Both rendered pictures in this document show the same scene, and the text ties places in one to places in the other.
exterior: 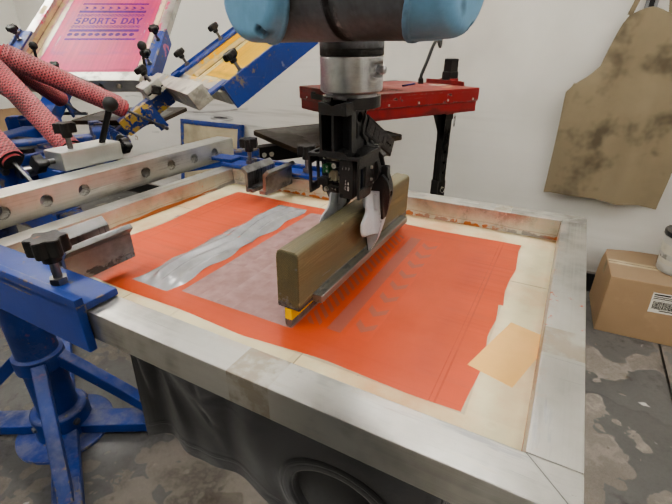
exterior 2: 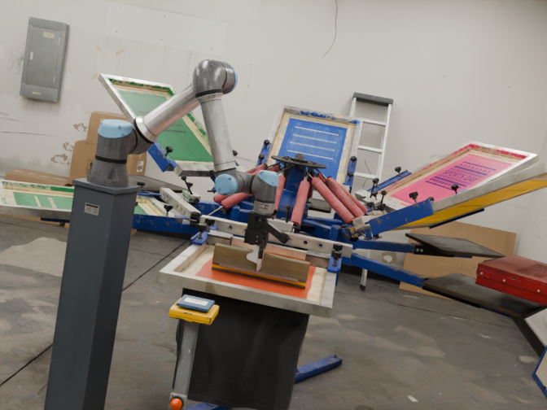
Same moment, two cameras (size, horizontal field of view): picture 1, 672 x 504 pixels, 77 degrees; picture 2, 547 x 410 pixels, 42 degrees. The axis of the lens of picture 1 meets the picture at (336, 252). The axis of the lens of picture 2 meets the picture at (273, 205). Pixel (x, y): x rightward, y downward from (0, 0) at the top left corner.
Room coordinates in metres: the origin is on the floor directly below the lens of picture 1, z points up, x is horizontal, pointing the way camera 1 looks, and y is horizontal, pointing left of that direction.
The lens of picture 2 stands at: (-0.44, -2.41, 1.64)
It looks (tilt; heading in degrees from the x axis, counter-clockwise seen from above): 9 degrees down; 67
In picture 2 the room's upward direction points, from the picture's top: 10 degrees clockwise
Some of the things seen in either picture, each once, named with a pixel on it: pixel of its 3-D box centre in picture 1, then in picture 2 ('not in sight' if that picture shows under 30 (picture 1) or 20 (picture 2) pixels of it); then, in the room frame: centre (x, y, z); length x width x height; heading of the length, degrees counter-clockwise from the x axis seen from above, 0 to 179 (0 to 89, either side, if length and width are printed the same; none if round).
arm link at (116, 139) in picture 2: not in sight; (115, 138); (0.02, 0.24, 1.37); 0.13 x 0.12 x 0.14; 51
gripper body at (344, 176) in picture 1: (348, 145); (258, 228); (0.54, -0.02, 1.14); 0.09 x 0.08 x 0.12; 152
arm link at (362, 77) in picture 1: (353, 76); (264, 207); (0.54, -0.02, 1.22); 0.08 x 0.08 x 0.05
